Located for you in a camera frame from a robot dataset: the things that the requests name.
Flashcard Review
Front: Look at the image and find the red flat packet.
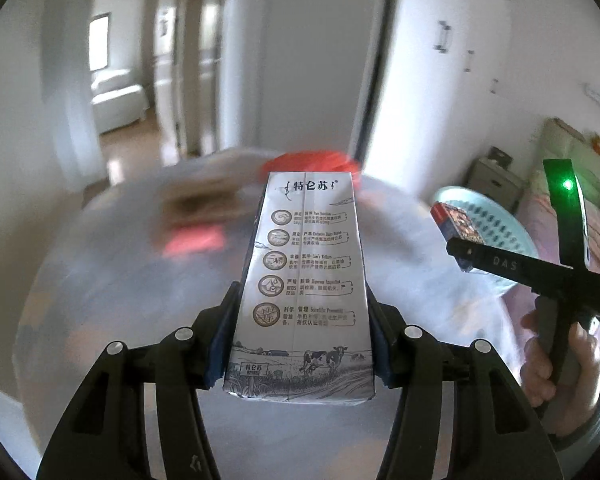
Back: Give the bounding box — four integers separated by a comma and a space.
164, 227, 227, 256

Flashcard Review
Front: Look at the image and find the person's right forearm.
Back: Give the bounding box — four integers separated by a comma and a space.
550, 389, 600, 455

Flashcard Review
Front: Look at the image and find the white milk carton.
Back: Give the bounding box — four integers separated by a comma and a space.
222, 171, 378, 405

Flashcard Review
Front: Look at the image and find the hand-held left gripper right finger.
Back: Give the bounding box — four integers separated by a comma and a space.
365, 285, 566, 480

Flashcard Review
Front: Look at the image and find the brown cardboard box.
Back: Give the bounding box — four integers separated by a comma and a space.
162, 175, 246, 226

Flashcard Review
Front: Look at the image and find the white wardrobe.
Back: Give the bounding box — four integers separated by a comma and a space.
347, 0, 511, 201

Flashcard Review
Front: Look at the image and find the bed with beige headboard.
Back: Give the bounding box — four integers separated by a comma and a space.
500, 117, 600, 411

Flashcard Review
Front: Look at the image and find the person's right hand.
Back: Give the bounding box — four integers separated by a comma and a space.
520, 311, 600, 437

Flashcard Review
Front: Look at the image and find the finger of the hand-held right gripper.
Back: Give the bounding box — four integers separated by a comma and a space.
446, 236, 492, 274

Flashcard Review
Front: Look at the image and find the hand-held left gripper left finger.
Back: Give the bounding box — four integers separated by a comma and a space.
37, 280, 243, 480

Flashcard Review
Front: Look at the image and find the grey nightstand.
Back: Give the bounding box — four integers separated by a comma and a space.
467, 156, 526, 211

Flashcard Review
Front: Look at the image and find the white sofa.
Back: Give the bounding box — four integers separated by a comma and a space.
91, 69, 148, 133

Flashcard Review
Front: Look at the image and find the dark framed window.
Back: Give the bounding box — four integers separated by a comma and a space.
90, 16, 110, 72

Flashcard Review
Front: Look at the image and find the blue and red box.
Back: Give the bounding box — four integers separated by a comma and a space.
430, 202, 483, 273

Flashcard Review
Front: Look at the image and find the red plastic bag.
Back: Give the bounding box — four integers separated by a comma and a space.
260, 151, 362, 196

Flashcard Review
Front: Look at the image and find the teal plastic basket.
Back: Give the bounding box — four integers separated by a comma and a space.
427, 186, 538, 297

